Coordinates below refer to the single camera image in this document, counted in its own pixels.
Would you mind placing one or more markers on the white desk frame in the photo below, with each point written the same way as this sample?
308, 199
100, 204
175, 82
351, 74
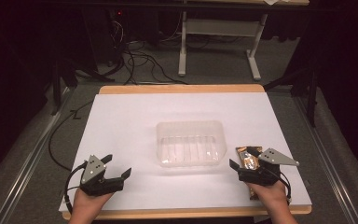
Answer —
220, 27

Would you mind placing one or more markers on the person's left hand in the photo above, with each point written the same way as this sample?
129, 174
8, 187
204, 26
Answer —
88, 203

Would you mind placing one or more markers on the white table sheet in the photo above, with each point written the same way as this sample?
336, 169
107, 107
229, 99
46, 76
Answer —
155, 112

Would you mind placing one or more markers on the black metal stand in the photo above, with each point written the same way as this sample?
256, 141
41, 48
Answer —
310, 90
62, 77

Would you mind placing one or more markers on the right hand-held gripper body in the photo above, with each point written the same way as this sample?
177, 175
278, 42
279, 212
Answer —
273, 158

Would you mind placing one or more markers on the gold brown snack packet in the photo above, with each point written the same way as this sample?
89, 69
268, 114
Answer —
251, 161

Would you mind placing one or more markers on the metal floor rail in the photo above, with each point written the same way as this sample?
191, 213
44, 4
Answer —
329, 161
28, 161

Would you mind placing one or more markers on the black computer tower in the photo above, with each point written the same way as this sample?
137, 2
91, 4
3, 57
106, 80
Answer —
105, 34

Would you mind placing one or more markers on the clear plastic container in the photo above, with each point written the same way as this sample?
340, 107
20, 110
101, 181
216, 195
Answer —
189, 144

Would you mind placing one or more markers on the wooden table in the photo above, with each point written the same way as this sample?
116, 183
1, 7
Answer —
180, 89

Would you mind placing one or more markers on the person's right hand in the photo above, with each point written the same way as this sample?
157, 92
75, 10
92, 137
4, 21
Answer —
270, 196

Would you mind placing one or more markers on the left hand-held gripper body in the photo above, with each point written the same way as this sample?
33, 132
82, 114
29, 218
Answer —
93, 169

